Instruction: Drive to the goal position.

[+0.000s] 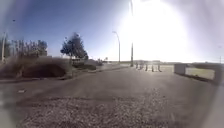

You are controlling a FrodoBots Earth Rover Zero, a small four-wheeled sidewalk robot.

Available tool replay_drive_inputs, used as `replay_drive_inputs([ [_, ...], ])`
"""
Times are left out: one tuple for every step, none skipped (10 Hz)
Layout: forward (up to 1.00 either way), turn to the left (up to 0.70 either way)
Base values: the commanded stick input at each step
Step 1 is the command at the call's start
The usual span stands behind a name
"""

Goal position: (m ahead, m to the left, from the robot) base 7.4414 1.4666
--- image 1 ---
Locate row of trees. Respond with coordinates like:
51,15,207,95
0,37,49,60

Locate tall pole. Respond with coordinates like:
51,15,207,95
129,0,135,68

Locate grey asphalt road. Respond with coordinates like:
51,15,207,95
0,65,224,128

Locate brown hedge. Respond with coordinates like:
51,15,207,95
0,55,74,80

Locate curved street lamp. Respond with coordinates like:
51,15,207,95
111,30,122,64

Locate low bushes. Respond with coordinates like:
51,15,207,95
71,58,98,71

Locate pale pole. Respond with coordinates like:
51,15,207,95
0,31,7,64

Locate low concrete wall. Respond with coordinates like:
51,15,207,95
173,62,224,85

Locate dark tree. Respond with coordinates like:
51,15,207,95
60,32,90,62

